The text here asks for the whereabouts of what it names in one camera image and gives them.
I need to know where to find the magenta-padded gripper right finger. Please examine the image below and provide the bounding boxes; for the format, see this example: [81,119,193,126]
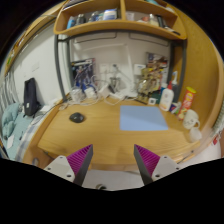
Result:
[133,143,183,186]

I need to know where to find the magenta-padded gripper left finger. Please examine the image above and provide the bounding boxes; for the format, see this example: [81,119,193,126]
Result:
[43,143,94,187]

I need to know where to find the black computer mouse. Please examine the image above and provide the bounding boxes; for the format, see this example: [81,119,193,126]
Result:
[68,112,86,124]

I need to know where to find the light blue mouse pad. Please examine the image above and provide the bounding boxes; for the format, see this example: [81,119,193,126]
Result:
[119,105,170,132]

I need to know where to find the white cup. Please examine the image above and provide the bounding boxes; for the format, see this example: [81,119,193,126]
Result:
[188,127,203,143]

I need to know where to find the white mug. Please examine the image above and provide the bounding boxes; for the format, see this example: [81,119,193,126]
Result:
[182,109,201,130]

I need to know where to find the crumpled clear plastic wrapper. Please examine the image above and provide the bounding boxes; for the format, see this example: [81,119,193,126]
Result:
[58,101,70,111]

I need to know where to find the teal bedding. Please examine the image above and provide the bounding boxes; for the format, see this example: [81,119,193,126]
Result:
[1,102,35,162]

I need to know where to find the red chips can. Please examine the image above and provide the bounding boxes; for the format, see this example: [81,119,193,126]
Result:
[176,86,197,121]

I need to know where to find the white lotion bottle red pump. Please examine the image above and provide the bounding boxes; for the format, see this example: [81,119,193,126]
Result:
[158,80,175,112]

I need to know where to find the clear plastic cup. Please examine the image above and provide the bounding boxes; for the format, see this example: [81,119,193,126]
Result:
[70,86,84,102]

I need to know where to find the black bag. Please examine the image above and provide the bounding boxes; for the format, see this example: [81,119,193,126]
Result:
[22,77,42,118]

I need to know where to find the spray bottle blue tip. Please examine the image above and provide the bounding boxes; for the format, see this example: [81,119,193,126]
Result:
[169,70,180,98]

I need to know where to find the white power strip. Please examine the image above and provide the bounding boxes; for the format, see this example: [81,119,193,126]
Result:
[107,91,127,101]

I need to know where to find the brown tree figure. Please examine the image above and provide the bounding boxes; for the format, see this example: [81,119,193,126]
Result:
[137,66,158,102]

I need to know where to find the blue robot model kit box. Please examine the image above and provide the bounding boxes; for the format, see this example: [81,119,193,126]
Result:
[70,58,97,90]

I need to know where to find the colourful printed box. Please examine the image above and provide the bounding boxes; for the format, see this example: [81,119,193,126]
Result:
[145,52,170,86]

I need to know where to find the wooden shelf unit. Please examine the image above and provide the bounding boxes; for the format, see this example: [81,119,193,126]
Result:
[53,0,188,41]

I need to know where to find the black cable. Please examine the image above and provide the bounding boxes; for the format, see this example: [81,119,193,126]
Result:
[30,99,68,127]

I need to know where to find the white wall panel box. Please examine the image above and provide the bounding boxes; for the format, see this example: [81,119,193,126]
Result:
[133,63,147,78]

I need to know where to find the grey metal shelf frame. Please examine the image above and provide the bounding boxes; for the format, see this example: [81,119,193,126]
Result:
[53,29,188,103]

